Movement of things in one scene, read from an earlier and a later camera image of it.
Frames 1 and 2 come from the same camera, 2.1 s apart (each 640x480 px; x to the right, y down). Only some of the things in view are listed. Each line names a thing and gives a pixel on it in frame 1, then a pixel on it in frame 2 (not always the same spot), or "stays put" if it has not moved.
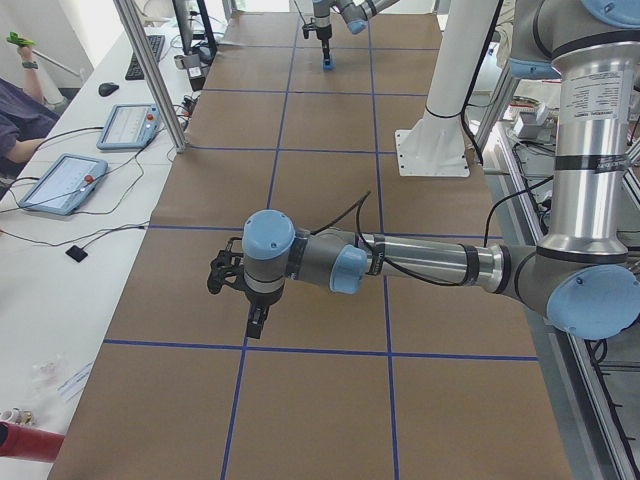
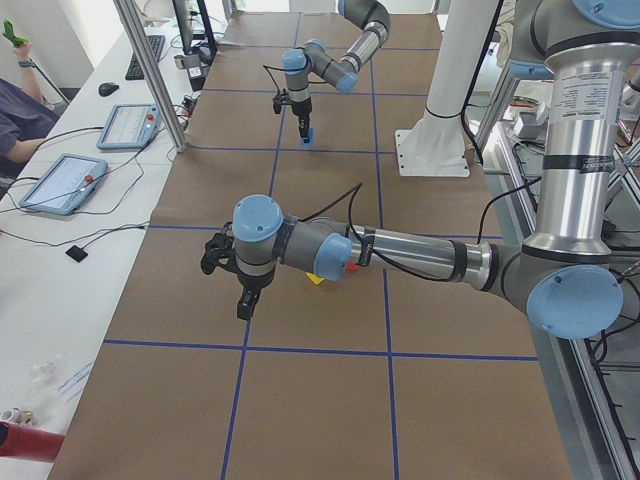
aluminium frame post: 131,20 stays put
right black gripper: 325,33 → 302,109
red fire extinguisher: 24,442 stays put
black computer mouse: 106,88 stays put
